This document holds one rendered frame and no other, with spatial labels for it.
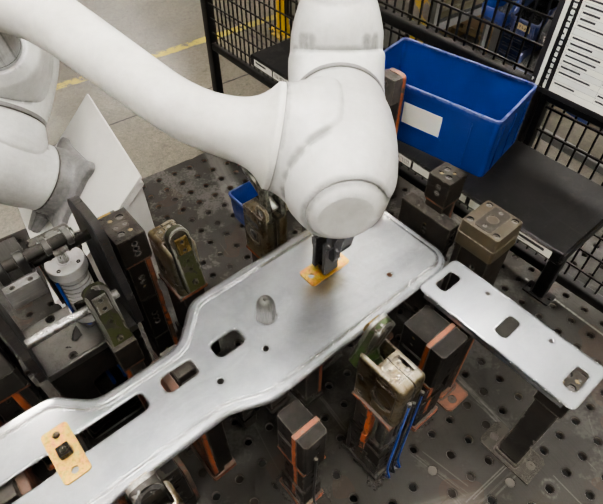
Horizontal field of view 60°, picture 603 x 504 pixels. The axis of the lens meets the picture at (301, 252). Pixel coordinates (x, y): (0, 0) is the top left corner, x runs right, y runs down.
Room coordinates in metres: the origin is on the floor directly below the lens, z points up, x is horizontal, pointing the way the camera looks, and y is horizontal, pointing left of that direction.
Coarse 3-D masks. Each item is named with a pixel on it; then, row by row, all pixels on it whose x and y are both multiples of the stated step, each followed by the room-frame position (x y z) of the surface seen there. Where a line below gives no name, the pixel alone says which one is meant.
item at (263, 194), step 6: (258, 186) 0.66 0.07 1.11; (258, 192) 0.66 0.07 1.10; (264, 192) 0.65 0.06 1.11; (270, 192) 0.67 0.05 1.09; (264, 198) 0.65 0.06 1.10; (276, 198) 0.67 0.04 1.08; (264, 204) 0.65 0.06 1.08; (282, 204) 0.67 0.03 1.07; (270, 210) 0.65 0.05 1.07; (276, 210) 0.67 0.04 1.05; (282, 210) 0.66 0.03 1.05; (270, 216) 0.65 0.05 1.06
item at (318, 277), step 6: (342, 258) 0.57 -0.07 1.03; (318, 264) 0.56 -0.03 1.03; (342, 264) 0.56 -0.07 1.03; (306, 270) 0.55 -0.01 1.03; (312, 270) 0.55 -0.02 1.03; (318, 270) 0.55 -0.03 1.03; (336, 270) 0.55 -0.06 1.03; (306, 276) 0.54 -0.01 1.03; (318, 276) 0.54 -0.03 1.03; (324, 276) 0.54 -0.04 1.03; (312, 282) 0.52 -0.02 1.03; (318, 282) 0.52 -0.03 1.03
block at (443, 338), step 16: (416, 320) 0.48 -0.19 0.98; (432, 320) 0.48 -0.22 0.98; (416, 336) 0.45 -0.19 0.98; (432, 336) 0.45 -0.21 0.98; (448, 336) 0.45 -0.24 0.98; (464, 336) 0.45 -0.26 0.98; (416, 352) 0.44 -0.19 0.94; (432, 352) 0.42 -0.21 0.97; (448, 352) 0.42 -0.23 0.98; (432, 368) 0.42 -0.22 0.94; (448, 368) 0.43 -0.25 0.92; (432, 384) 0.41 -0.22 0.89; (432, 400) 0.43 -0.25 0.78; (416, 416) 0.41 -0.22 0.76; (432, 416) 0.44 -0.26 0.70
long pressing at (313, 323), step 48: (288, 240) 0.64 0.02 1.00; (384, 240) 0.64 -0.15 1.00; (240, 288) 0.53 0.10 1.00; (288, 288) 0.53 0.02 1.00; (336, 288) 0.53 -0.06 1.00; (384, 288) 0.53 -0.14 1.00; (192, 336) 0.44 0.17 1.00; (288, 336) 0.44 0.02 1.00; (336, 336) 0.44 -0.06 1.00; (144, 384) 0.35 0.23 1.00; (192, 384) 0.35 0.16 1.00; (240, 384) 0.35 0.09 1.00; (288, 384) 0.36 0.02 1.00; (0, 432) 0.28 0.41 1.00; (144, 432) 0.28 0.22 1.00; (192, 432) 0.28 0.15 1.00; (0, 480) 0.22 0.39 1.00; (48, 480) 0.22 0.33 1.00; (96, 480) 0.22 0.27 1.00
